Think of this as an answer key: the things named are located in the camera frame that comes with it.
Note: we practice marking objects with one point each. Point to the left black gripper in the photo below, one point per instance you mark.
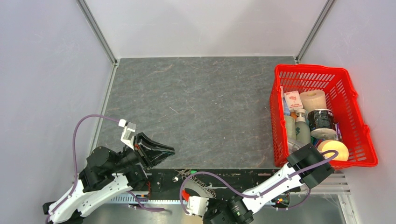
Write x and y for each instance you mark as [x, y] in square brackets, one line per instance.
[151, 157]

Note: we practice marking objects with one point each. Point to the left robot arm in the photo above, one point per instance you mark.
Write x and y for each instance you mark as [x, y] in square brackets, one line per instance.
[106, 175]

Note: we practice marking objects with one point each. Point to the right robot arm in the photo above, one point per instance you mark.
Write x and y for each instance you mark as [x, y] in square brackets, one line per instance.
[306, 166]

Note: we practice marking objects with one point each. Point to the grey green bottle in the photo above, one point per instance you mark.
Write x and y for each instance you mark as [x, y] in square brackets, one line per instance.
[290, 127]

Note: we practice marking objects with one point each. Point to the clear plastic bottle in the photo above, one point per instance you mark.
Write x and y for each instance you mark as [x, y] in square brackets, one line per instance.
[294, 145]

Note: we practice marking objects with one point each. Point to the white red carton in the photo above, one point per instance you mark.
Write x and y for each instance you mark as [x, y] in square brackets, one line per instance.
[293, 100]

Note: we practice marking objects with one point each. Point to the green soap dispenser bottle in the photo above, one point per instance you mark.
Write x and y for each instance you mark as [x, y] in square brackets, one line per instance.
[303, 133]

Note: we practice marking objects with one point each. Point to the toilet paper roll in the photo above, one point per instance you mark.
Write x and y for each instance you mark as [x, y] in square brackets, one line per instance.
[313, 100]

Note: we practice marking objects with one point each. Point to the yellow round sponge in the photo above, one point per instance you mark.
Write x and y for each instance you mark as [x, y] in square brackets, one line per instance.
[343, 153]

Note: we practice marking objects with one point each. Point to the red plastic basket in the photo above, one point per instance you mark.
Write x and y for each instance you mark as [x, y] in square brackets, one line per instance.
[341, 112]

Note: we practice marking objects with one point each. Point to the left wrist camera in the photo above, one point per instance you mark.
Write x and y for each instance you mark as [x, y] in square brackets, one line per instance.
[127, 136]

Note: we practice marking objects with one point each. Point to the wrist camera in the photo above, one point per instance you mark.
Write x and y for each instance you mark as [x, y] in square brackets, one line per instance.
[197, 206]
[127, 136]

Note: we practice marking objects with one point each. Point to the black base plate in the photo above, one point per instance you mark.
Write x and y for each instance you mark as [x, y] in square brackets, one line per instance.
[160, 185]

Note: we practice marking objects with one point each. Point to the white cable duct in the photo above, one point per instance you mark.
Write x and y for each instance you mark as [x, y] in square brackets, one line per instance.
[144, 198]

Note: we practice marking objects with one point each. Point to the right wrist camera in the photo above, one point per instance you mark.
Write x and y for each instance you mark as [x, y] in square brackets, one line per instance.
[197, 206]

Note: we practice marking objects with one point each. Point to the left aluminium frame post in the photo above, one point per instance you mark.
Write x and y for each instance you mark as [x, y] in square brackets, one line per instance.
[97, 31]

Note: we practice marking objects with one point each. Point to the aluminium frame post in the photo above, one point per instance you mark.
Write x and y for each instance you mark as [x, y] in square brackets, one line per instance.
[314, 30]
[97, 31]

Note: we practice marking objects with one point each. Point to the right aluminium frame post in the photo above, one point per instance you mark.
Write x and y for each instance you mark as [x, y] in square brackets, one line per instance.
[314, 30]

